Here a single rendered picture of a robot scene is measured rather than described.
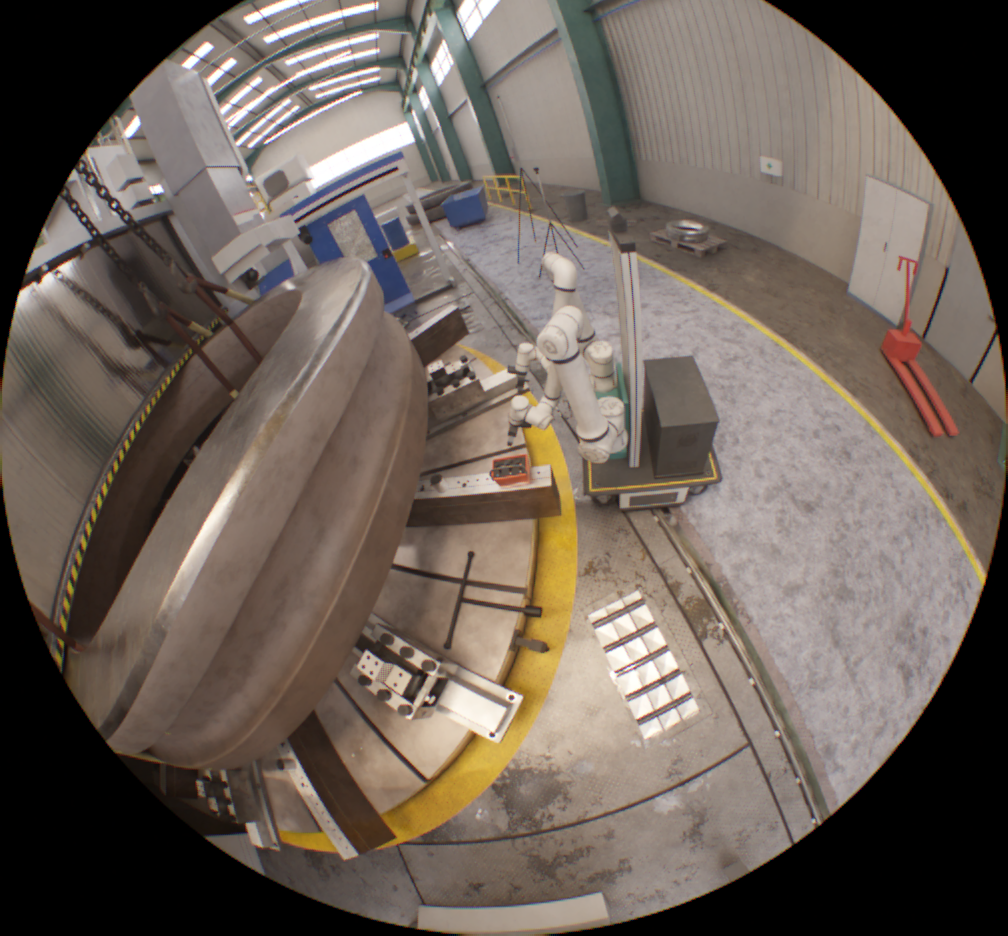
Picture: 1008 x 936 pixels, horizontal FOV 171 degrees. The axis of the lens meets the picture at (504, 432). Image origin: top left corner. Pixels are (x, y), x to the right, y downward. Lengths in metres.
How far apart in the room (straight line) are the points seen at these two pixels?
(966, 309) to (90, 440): 10.03
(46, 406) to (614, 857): 5.35
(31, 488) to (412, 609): 3.45
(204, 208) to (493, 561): 5.46
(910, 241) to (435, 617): 6.54
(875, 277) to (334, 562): 6.60
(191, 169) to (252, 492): 4.97
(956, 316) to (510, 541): 6.43
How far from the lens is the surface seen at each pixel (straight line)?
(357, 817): 2.42
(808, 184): 6.95
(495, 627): 2.03
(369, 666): 1.74
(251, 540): 1.25
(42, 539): 3.69
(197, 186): 5.62
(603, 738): 2.27
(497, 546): 2.16
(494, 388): 2.84
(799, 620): 2.58
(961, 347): 6.42
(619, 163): 10.05
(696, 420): 1.88
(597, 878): 2.71
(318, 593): 1.60
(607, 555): 2.35
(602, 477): 2.24
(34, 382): 4.19
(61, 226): 8.81
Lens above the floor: 2.23
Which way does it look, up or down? 46 degrees down
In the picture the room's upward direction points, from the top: 24 degrees counter-clockwise
